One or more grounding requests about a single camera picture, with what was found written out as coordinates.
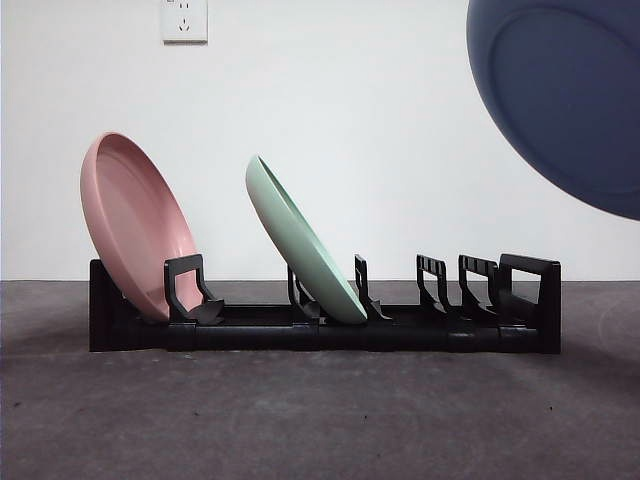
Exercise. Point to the green round plate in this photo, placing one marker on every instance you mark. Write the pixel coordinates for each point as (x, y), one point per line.
(300, 240)

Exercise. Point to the pink round plate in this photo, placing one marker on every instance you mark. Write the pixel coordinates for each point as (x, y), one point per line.
(130, 215)

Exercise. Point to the blue round plate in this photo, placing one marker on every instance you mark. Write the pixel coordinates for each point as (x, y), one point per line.
(570, 100)

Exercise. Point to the black plastic plate rack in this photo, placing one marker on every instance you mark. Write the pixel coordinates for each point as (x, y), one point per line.
(400, 337)

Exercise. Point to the white wall socket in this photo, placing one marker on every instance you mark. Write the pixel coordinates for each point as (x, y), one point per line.
(184, 22)

